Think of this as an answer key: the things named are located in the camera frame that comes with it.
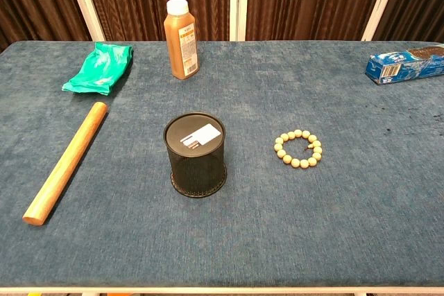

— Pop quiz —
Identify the wooden bead bracelet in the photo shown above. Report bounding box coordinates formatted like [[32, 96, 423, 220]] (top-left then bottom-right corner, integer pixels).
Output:
[[273, 129, 323, 169]]

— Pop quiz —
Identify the black mesh pen holder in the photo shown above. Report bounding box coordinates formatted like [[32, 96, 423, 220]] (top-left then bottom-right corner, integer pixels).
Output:
[[163, 112, 228, 199]]

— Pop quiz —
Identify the brown juice bottle white cap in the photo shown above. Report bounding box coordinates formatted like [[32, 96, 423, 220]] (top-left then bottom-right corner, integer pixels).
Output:
[[163, 0, 200, 80]]

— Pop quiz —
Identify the blue felt table cover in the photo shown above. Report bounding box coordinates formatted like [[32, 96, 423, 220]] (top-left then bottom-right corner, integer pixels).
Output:
[[0, 40, 444, 290]]

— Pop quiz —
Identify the green snack packet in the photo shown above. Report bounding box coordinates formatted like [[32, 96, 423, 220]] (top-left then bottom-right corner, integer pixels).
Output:
[[62, 42, 135, 96]]

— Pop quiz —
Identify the wooden rolling pin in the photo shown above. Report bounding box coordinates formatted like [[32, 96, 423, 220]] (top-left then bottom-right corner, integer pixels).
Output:
[[22, 101, 109, 227]]

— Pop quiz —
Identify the blue cookie box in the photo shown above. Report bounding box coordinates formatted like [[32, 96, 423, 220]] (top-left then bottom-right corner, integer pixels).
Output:
[[364, 43, 444, 85]]

